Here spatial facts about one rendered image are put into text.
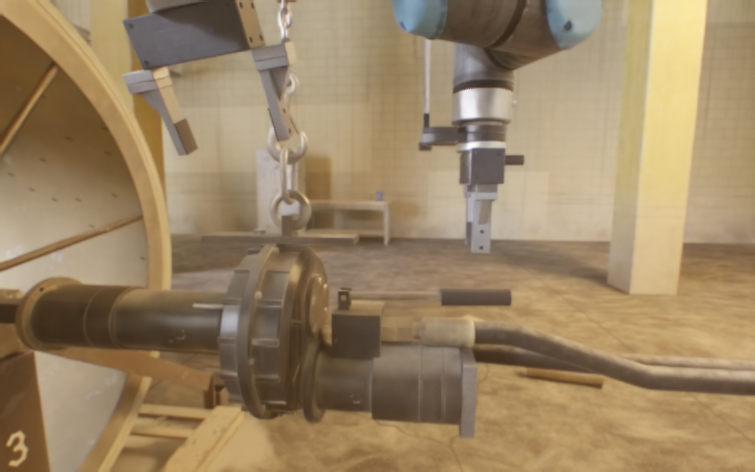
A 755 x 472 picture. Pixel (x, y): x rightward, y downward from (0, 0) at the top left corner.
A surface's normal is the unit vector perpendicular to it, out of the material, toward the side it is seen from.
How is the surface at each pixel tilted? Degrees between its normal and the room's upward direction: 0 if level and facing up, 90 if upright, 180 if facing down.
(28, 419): 90
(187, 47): 114
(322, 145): 90
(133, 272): 83
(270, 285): 48
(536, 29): 136
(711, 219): 90
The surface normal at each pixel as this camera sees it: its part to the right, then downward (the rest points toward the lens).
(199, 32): -0.09, 0.51
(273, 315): -0.09, -0.31
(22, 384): 0.99, 0.02
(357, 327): -0.11, 0.13
